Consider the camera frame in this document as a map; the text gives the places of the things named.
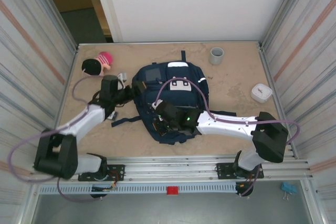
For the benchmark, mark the navy blue backpack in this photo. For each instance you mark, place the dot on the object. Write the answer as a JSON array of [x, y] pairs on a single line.
[[181, 98]]

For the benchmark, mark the red block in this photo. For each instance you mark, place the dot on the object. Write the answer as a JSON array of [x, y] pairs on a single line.
[[172, 190]]

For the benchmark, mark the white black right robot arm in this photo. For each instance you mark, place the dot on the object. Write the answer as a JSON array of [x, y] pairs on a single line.
[[225, 127]]

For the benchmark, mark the blue binder clip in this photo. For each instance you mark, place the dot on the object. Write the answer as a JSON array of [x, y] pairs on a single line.
[[288, 186]]

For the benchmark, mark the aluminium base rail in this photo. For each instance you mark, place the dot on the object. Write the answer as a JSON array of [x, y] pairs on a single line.
[[170, 166]]

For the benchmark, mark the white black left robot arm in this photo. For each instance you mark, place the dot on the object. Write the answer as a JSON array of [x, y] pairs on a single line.
[[84, 121]]

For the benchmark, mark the plush doll pink striped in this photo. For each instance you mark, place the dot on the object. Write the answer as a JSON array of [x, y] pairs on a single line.
[[90, 67]]

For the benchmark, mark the grey cup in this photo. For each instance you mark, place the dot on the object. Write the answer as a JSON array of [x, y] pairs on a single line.
[[216, 58]]

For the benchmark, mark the white square container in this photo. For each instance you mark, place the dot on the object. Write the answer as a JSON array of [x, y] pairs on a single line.
[[261, 94]]

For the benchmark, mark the small black card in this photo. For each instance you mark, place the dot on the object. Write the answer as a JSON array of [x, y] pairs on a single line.
[[113, 116]]

